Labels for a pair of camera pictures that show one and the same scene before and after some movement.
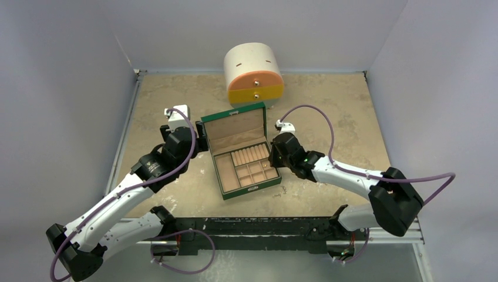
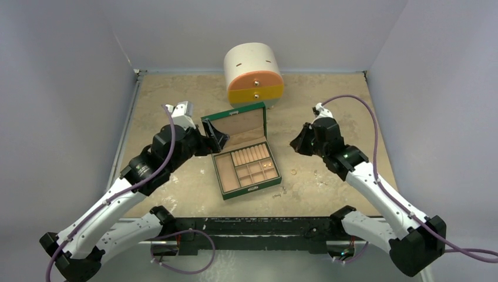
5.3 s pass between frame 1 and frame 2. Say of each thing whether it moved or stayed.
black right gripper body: moved
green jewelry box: stayed
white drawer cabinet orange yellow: stayed
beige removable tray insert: stayed
